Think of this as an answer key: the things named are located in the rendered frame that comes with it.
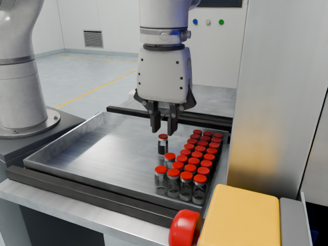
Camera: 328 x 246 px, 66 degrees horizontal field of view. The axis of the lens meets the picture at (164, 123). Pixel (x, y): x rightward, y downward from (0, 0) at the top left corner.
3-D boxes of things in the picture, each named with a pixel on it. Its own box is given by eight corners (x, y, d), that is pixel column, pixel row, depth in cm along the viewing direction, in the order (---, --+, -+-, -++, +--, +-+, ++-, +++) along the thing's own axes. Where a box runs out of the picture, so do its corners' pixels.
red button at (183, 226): (216, 240, 24) (220, 208, 22) (207, 279, 20) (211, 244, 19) (178, 228, 25) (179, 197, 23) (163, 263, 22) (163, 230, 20)
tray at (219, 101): (276, 103, 84) (277, 92, 83) (277, 137, 62) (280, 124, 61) (179, 91, 96) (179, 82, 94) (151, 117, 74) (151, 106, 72)
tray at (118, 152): (227, 144, 59) (228, 131, 58) (199, 226, 37) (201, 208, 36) (103, 122, 70) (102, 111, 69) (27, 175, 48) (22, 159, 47)
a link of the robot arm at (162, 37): (195, 26, 46) (194, 43, 47) (151, 24, 49) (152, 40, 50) (181, 29, 39) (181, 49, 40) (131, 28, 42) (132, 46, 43)
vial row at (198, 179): (222, 152, 56) (224, 133, 54) (203, 206, 41) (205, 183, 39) (212, 150, 57) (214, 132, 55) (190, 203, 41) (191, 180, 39)
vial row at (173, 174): (202, 148, 57) (203, 130, 55) (177, 199, 42) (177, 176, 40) (193, 146, 58) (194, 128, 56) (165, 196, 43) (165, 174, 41)
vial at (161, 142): (169, 153, 55) (169, 135, 54) (166, 157, 54) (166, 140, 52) (160, 151, 56) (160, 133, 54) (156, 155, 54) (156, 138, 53)
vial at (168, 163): (177, 174, 49) (177, 153, 47) (173, 180, 47) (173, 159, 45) (166, 171, 49) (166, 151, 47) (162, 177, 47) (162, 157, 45)
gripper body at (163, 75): (197, 38, 46) (194, 96, 51) (146, 36, 50) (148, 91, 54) (185, 43, 40) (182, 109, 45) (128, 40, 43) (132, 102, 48)
